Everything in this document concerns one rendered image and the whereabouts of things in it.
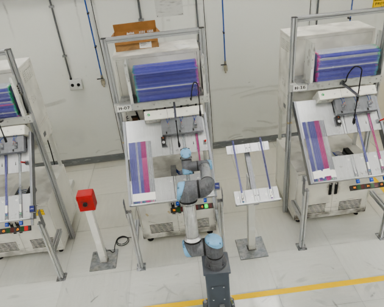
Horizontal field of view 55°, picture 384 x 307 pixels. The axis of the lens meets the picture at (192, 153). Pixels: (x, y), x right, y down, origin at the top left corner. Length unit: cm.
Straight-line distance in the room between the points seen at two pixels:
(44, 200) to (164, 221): 108
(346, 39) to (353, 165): 103
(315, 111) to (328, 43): 56
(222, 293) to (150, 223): 108
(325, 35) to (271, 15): 132
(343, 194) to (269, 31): 203
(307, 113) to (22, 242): 280
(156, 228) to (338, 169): 168
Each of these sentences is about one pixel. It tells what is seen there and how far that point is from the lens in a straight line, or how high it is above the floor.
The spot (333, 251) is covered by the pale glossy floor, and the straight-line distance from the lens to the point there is 358.
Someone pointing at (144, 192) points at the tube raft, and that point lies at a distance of 296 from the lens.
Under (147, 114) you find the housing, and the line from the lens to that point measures 305.
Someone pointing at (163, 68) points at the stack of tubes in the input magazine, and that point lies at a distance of 290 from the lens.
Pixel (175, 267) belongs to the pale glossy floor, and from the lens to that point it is 341.
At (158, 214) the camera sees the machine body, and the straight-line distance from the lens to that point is 342.
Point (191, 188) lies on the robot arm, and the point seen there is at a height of 117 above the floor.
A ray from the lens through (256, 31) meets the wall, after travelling 451.
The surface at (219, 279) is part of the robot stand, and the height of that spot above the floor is 48.
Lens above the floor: 251
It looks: 31 degrees down
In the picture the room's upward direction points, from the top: 6 degrees counter-clockwise
